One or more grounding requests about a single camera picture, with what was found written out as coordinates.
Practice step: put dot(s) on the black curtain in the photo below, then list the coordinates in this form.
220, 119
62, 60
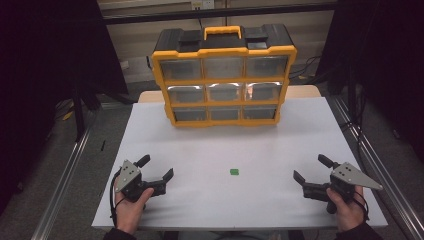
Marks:
393, 50
40, 66

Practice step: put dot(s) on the small black pen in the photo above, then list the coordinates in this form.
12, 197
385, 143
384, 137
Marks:
103, 145

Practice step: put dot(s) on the aluminium floor rail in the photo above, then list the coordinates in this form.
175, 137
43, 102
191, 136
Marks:
376, 156
66, 173

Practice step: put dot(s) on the small green block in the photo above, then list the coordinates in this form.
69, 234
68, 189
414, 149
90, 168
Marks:
234, 171

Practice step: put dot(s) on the white wall socket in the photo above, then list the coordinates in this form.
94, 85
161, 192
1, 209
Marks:
203, 4

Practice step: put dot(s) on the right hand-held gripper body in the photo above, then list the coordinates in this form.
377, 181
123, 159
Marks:
343, 186

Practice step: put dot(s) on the black horizontal bar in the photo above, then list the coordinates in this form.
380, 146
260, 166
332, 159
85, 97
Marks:
166, 16

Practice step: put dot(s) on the small yellow floor object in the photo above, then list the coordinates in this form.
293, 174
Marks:
67, 116

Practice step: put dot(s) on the set of clear organizer bins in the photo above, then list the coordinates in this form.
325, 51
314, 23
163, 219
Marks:
223, 68

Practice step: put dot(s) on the yellow black drawer organizer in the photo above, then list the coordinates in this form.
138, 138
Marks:
223, 43

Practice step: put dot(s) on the black metal stand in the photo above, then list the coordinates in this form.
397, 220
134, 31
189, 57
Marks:
79, 110

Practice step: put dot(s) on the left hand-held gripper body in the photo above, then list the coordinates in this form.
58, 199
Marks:
132, 186

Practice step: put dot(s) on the person's left hand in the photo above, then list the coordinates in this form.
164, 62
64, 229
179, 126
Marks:
128, 213

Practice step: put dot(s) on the person's right hand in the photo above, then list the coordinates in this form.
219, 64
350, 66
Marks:
348, 213

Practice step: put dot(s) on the clear plastic drawer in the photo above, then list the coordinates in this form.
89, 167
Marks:
190, 114

